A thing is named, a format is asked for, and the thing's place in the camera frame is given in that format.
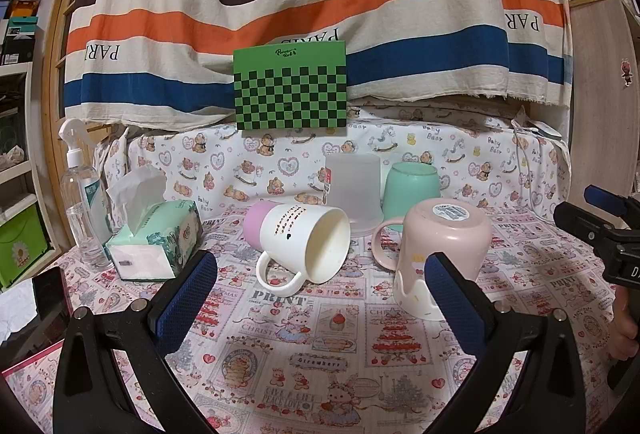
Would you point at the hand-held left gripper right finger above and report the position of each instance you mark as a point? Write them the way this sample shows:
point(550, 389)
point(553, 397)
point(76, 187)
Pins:
point(454, 304)

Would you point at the white shelf unit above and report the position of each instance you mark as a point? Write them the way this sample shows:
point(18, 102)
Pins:
point(15, 114)

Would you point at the green tissue pack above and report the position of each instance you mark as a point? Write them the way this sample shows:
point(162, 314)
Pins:
point(160, 234)

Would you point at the translucent plastic cup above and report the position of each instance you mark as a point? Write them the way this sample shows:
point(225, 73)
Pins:
point(352, 189)

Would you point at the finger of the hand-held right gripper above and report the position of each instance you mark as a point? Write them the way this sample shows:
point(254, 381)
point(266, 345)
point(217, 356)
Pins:
point(605, 199)
point(580, 219)

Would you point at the cartoon sticker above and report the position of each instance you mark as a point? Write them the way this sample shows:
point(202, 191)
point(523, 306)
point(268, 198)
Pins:
point(626, 71)

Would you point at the green checkered board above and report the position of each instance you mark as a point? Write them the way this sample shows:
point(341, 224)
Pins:
point(290, 89)

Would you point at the clear spray bottle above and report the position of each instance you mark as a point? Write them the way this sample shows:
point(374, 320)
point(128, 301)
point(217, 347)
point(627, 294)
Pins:
point(80, 199)

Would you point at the pink printed tablecloth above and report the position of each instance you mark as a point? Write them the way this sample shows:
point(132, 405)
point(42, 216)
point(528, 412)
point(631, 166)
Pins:
point(325, 354)

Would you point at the wooden cabinet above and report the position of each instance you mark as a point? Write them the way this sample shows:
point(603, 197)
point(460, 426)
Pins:
point(600, 124)

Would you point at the green box with daisy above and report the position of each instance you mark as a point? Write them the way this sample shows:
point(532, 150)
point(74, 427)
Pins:
point(20, 244)

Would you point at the white mug with pink base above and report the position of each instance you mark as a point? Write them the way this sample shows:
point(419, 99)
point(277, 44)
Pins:
point(300, 229)

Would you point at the person's right hand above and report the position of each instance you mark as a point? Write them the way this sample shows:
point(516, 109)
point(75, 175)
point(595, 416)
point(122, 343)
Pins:
point(627, 324)

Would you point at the bear print cloth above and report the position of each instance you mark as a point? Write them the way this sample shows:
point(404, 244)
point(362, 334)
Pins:
point(450, 149)

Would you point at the mint green cup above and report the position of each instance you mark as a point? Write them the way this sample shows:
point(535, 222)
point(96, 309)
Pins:
point(410, 186)

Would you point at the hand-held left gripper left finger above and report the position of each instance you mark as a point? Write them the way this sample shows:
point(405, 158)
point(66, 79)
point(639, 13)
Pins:
point(186, 299)

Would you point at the black smartphone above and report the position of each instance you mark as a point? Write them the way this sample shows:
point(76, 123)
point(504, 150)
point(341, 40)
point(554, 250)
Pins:
point(47, 309)

